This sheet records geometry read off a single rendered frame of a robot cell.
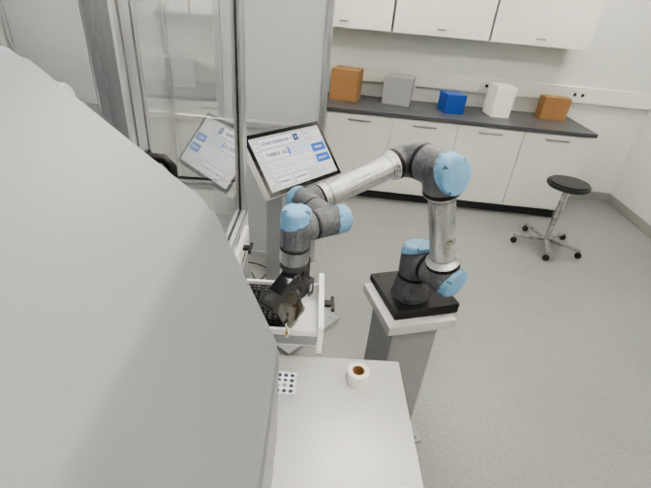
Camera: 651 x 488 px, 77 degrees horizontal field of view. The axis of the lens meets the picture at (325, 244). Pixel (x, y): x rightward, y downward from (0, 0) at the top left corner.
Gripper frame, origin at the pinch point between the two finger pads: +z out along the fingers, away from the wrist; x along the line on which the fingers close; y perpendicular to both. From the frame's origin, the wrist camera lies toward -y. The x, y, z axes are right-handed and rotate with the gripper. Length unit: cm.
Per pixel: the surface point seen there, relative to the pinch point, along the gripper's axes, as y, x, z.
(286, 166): 82, 67, -7
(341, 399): 4.9, -18.0, 22.5
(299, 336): 8.3, 0.9, 11.2
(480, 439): 83, -58, 98
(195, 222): -54, -33, -66
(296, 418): -8.3, -11.6, 22.5
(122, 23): -33, 5, -74
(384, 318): 46, -11, 22
